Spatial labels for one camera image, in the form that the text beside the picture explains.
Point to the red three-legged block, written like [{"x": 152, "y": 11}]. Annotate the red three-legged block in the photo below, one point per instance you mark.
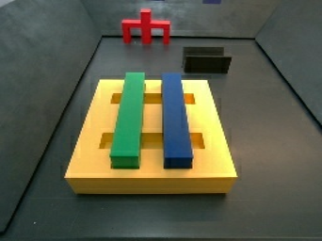
[{"x": 145, "y": 24}]

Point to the blue long bar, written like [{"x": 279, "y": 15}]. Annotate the blue long bar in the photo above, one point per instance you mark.
[{"x": 176, "y": 141}]

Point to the green long bar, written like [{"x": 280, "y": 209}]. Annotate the green long bar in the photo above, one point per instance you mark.
[{"x": 125, "y": 144}]

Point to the yellow slotted board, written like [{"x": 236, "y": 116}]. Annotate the yellow slotted board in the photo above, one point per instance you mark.
[{"x": 89, "y": 174}]

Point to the black block holder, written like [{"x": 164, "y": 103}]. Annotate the black block holder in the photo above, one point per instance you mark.
[{"x": 204, "y": 60}]

